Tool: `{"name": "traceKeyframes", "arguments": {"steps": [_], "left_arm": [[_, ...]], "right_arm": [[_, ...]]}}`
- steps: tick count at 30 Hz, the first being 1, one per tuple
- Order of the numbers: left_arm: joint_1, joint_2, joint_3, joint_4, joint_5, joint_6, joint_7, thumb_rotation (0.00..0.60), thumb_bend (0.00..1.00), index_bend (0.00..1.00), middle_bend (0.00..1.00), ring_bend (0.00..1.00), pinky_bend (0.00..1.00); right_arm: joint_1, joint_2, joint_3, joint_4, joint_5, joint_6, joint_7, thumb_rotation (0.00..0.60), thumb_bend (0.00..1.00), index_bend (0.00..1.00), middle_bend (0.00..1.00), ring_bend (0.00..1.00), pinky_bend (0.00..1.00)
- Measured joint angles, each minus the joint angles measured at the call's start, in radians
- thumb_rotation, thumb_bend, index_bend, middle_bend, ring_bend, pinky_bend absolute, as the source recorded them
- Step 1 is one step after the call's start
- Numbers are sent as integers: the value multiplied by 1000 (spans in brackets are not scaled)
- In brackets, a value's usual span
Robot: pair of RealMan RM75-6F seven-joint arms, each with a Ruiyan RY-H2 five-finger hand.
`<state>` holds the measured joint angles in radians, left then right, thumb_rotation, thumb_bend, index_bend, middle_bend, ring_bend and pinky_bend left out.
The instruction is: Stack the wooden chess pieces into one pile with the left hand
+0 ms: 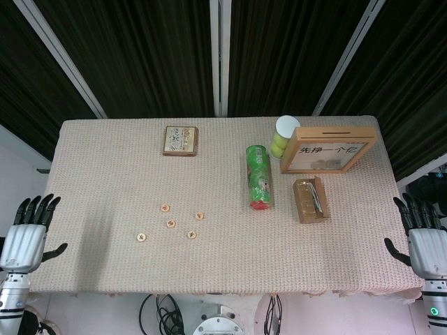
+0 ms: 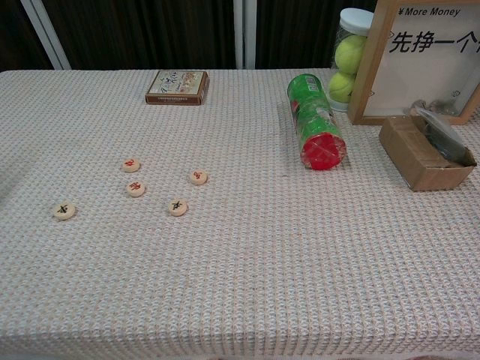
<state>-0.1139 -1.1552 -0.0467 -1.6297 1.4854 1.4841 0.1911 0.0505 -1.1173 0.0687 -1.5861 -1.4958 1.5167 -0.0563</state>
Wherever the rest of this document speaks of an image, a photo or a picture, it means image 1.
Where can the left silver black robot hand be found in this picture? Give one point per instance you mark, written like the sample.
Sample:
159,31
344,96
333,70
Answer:
22,247

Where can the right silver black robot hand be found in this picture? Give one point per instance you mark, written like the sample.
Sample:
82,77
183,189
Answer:
429,251

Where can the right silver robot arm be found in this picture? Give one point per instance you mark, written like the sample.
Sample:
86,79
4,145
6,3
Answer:
434,303

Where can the grey round robot base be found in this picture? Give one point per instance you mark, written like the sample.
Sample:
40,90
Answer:
218,322

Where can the black background equipment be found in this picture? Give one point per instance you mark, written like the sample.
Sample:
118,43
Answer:
427,185

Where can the small black flat object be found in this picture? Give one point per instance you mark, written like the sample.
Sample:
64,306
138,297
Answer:
43,170

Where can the dark item in plastic bag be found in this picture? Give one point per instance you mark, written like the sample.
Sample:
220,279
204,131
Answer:
316,199

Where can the open brown cardboard box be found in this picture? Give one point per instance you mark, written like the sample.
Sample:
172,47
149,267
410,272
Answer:
305,204

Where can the black curtain panel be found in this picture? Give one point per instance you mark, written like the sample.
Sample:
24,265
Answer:
412,87
21,87
139,52
279,52

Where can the yellow-green tennis ball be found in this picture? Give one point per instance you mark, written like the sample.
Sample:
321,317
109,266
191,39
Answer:
280,140
277,151

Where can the green chips can red lid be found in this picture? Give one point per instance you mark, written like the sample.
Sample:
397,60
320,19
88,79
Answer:
259,178

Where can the clear tube white lid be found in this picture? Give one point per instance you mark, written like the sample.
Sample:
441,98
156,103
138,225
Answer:
288,125

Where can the brown flat printed box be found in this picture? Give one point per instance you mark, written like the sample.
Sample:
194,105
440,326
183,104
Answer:
179,141

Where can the beige woven tablecloth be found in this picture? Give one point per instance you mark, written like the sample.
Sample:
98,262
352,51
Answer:
227,251

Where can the wooden frame money box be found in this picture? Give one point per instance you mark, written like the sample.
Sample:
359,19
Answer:
328,139

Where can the white aluminium frame post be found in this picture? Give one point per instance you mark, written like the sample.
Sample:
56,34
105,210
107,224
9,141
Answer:
220,56
349,56
59,57

